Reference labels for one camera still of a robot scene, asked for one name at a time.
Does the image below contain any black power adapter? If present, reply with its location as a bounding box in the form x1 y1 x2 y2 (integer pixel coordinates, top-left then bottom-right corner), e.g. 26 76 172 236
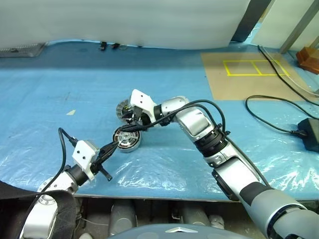
298 118 319 151

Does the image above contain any pale thin cable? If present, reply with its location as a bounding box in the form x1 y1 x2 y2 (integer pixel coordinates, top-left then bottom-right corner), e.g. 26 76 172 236
261 48 319 95

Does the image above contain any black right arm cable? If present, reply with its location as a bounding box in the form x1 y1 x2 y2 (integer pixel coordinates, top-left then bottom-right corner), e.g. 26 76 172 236
119 99 271 187

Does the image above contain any grey robot torso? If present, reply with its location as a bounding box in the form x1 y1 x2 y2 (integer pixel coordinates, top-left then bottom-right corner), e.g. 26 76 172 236
107 223 225 239

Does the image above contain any blue plastic table cover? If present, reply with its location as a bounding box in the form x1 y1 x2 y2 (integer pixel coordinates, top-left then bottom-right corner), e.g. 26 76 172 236
0 38 319 202

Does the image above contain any black straight cable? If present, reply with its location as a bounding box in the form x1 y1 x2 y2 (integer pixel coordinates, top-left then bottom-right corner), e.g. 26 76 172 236
258 45 319 107

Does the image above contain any black looped power cable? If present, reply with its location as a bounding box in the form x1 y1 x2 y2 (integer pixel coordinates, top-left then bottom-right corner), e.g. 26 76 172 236
245 95 319 136

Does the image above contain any grey cylinder under table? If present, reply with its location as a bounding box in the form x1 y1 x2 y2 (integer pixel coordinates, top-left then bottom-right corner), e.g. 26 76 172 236
109 200 137 236
180 205 210 226

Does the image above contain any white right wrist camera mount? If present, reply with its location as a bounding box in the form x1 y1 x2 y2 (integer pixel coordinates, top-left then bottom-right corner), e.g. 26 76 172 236
129 89 156 123

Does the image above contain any aluminium frame post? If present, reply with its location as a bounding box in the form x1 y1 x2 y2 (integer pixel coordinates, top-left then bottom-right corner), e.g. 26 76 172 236
279 0 319 54

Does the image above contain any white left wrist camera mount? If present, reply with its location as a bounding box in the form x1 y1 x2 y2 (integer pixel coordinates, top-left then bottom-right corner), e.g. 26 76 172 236
72 140 100 182

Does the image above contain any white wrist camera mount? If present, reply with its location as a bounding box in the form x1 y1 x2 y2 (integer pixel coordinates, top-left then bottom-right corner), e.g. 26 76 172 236
72 140 100 182
129 89 156 123

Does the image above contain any brown wooden block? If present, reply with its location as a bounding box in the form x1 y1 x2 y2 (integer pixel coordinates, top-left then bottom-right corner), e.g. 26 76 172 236
296 44 319 74

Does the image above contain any white foam sheet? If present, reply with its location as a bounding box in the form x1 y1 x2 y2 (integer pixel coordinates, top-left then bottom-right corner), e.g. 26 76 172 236
0 0 251 50

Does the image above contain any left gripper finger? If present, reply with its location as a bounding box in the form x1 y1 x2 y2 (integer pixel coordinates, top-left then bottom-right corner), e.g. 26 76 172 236
99 141 120 155
94 144 120 168

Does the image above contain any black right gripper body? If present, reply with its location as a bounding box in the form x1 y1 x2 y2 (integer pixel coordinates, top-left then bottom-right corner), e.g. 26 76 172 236
131 106 152 125

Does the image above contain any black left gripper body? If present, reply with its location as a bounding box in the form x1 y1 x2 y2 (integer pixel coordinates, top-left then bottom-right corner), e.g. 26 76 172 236
91 159 113 181

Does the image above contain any brown cardboard sheet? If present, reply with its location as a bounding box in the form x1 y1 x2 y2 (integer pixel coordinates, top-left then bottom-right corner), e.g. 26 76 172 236
200 51 319 102

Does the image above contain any grey metal grating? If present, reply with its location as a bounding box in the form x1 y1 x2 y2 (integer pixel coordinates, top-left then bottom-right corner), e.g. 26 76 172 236
0 42 47 58

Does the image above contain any motor stator with copper windings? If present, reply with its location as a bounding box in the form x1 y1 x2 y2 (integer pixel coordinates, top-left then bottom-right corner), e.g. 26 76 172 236
113 126 142 153

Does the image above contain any black fabric strap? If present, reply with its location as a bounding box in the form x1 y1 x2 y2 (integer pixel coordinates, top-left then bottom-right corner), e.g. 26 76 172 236
0 180 77 239

